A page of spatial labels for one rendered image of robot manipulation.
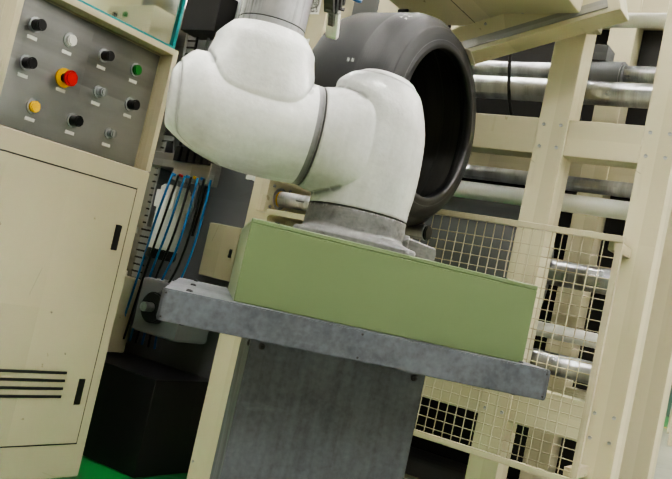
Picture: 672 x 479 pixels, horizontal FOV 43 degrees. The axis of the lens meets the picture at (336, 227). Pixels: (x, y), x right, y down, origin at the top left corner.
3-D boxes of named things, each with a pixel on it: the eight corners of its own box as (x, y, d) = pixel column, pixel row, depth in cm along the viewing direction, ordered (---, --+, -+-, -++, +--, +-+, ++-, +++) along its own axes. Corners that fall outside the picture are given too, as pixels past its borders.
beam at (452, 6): (382, -4, 273) (392, -48, 274) (418, 25, 294) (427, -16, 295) (565, -5, 239) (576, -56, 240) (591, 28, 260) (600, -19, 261)
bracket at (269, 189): (255, 210, 238) (263, 176, 239) (331, 234, 271) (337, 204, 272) (264, 212, 236) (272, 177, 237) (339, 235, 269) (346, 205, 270)
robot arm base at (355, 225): (441, 267, 121) (450, 230, 122) (291, 232, 121) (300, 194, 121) (422, 269, 140) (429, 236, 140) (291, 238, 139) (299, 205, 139)
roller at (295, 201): (271, 204, 240) (275, 189, 240) (281, 207, 244) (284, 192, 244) (376, 222, 221) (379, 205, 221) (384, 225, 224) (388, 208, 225)
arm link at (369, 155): (424, 225, 125) (456, 82, 126) (307, 194, 120) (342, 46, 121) (388, 226, 140) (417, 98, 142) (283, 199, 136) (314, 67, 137)
